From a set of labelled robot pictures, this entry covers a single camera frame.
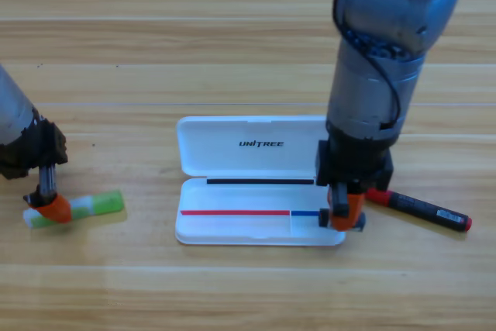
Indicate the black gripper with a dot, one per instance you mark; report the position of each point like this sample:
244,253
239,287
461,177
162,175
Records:
356,160
35,149

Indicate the red and black marker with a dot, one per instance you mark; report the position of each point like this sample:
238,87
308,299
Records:
418,207

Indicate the white plastic pencil case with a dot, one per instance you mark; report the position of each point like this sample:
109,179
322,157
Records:
248,152

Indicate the small dark blue sharpener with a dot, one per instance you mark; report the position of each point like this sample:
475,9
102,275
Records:
323,218

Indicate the green and white highlighter pen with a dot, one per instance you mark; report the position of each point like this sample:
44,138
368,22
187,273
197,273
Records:
104,202

